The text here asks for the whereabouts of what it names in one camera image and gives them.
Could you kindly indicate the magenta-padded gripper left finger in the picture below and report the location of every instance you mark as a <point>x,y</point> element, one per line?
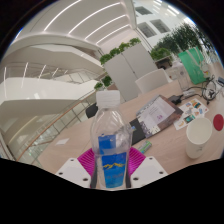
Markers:
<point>74,171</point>

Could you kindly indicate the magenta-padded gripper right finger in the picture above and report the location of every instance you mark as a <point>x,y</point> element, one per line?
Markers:
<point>148,170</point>

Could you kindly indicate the clear blue-labelled water bottle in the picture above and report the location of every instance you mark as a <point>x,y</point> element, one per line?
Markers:
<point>111,133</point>

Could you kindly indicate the white paper sheet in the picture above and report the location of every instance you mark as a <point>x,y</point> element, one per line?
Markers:
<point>62,141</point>

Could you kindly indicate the black notebook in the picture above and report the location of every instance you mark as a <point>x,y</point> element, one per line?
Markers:
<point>137,133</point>

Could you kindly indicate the glossy printed magazine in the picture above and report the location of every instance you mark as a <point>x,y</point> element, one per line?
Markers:
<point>158,115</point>

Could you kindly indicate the white ceramic mug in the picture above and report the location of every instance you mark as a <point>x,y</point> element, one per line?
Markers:
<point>198,136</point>

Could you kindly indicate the colourful sticker sheet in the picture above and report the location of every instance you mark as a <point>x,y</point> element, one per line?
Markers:
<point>193,111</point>

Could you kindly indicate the black power adapter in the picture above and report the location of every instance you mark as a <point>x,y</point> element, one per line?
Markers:
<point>175,98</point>

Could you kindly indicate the white chair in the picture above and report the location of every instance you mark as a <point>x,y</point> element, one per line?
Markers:
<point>151,81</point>

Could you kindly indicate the potted green plants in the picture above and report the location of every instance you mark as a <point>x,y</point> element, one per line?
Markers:
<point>106,80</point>

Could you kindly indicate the clear plastic jug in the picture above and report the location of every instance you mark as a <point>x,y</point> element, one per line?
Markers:
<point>181,76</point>

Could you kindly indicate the white cabinet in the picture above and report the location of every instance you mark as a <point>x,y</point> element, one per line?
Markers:
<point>130,71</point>

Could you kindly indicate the green tote bag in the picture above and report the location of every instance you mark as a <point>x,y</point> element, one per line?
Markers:
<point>191,66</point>

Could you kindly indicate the green plants atop cabinet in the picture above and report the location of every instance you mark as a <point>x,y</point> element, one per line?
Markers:
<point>115,52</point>

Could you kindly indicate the green hedge row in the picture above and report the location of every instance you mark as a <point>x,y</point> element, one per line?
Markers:
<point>180,36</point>

